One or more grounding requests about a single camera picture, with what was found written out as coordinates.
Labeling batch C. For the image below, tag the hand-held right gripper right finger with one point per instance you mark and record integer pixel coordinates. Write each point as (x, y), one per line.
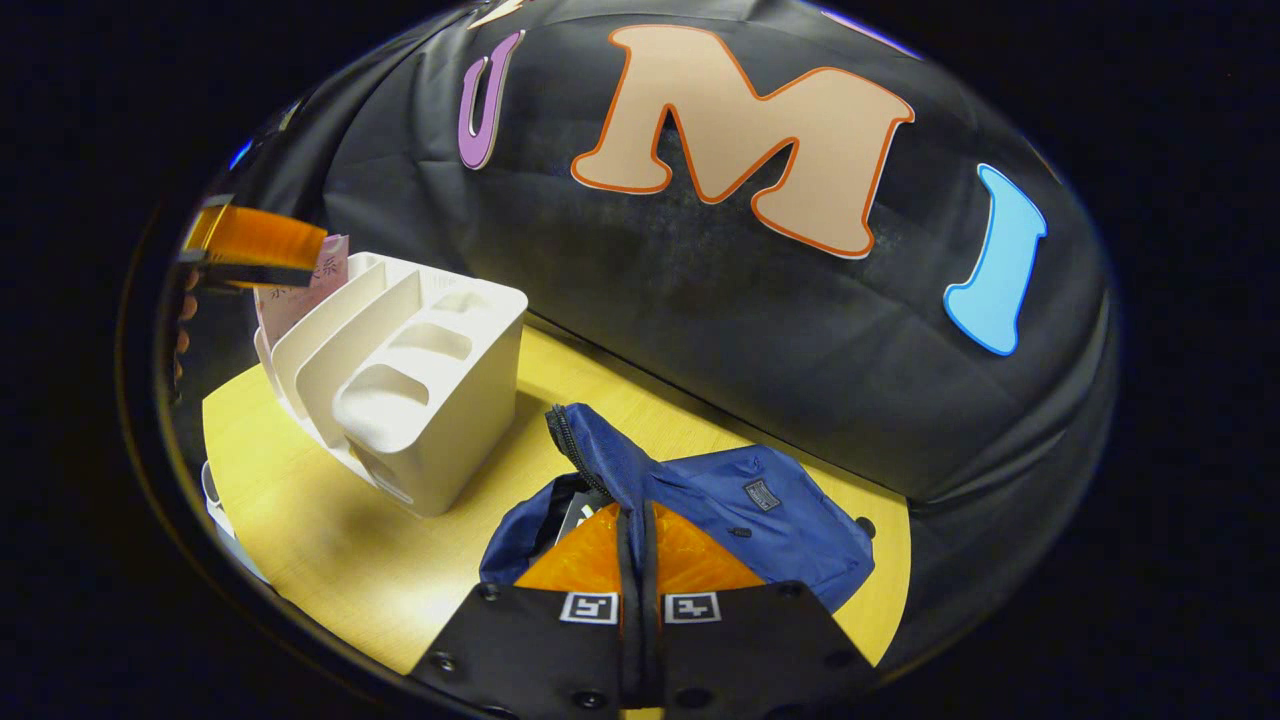
(760, 650)

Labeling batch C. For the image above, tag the blue schoolbag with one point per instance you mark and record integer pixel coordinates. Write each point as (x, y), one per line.
(780, 530)

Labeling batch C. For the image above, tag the pink book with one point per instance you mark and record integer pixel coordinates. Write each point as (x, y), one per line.
(300, 300)

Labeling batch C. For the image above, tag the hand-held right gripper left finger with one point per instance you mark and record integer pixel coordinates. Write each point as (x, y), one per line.
(530, 650)

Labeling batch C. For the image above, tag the black backdrop cloth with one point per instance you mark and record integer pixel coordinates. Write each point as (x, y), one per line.
(700, 320)

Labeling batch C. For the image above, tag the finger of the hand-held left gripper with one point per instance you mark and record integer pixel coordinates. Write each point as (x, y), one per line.
(260, 272)

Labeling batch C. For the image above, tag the white bookshelf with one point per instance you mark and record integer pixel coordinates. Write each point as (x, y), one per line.
(440, 420)

